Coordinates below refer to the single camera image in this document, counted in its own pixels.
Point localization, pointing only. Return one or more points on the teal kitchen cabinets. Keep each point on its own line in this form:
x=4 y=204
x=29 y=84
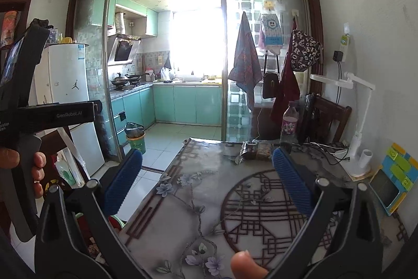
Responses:
x=182 y=103

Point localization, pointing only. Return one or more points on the white power strip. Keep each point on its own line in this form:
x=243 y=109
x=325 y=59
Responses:
x=342 y=154

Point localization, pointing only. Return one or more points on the purple drink bottle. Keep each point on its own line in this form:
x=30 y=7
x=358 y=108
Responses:
x=289 y=126

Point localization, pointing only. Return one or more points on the white cup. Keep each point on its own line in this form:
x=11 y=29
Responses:
x=364 y=160

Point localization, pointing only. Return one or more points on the white refrigerator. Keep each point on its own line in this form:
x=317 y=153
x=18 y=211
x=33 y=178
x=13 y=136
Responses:
x=60 y=77

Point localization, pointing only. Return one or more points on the white desk lamp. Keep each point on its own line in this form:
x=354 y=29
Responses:
x=351 y=82

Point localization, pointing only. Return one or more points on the range hood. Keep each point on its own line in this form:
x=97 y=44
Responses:
x=122 y=48

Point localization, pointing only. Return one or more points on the plaid hanging towel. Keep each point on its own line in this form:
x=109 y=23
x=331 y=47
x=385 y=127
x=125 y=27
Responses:
x=246 y=72

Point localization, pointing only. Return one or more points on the blue yellow tablet case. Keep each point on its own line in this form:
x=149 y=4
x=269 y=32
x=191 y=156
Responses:
x=394 y=179

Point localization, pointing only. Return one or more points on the green kitchen trash bin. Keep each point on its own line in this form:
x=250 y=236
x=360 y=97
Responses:
x=135 y=134

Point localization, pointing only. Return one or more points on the red green trash basket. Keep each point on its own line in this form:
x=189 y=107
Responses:
x=115 y=222

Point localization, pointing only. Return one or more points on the person's right hand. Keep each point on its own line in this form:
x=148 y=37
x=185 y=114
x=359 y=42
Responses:
x=243 y=266

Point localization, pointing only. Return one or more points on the dark wooden chair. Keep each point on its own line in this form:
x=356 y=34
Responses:
x=322 y=120

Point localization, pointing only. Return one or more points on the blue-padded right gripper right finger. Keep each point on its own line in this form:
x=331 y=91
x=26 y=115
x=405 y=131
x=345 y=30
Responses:
x=356 y=247

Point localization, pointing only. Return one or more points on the blue white hanging pouch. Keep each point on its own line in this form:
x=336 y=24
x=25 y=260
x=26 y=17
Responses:
x=270 y=35

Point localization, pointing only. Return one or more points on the black lettered hanging bag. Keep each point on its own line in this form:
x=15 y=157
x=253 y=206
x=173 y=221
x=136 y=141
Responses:
x=305 y=51

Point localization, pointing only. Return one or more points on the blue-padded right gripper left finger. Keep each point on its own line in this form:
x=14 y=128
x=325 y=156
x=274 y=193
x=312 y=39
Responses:
x=60 y=250

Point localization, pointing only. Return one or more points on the snack bag on table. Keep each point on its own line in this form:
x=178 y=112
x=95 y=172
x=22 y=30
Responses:
x=256 y=150

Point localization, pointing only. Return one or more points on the black small handbag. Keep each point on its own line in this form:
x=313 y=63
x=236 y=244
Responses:
x=270 y=80

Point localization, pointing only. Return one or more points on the black wok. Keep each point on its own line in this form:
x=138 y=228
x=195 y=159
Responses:
x=120 y=81

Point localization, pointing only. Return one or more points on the dark red hanging garment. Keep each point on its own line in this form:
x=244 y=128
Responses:
x=288 y=88

